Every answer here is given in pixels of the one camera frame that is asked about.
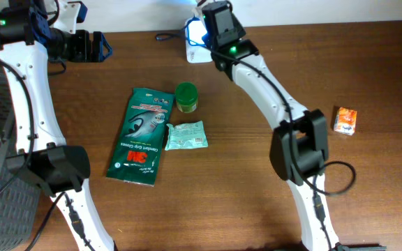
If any light green wipes pack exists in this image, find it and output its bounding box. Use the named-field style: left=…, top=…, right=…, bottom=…
left=165, top=121, right=209, bottom=151

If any orange Kleenex tissue pack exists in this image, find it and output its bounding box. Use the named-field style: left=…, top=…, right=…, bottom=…
left=333, top=107, right=357, bottom=136

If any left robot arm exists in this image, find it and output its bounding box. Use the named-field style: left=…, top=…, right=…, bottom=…
left=0, top=1, right=116, bottom=250

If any green 3M gloves packet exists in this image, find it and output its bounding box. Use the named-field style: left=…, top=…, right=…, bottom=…
left=106, top=88, right=174, bottom=186

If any green lidded jar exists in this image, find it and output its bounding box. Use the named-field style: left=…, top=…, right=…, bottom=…
left=174, top=82, right=198, bottom=113

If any black right camera cable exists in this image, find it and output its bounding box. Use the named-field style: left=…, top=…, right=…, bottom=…
left=155, top=15, right=357, bottom=251

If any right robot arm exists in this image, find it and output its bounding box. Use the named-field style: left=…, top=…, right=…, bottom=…
left=194, top=1, right=383, bottom=250

